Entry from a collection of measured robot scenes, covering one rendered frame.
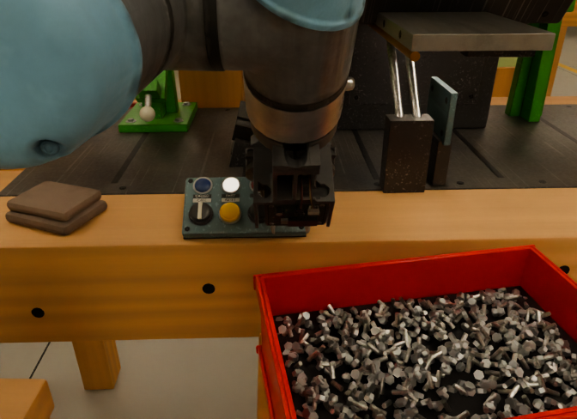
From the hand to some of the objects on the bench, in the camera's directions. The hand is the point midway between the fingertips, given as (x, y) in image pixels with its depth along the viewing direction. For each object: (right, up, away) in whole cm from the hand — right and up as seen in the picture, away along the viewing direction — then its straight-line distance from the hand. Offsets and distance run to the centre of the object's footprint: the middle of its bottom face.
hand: (288, 203), depth 58 cm
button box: (-5, -6, +8) cm, 11 cm away
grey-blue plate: (+22, +4, +19) cm, 30 cm away
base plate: (+12, +10, +34) cm, 38 cm away
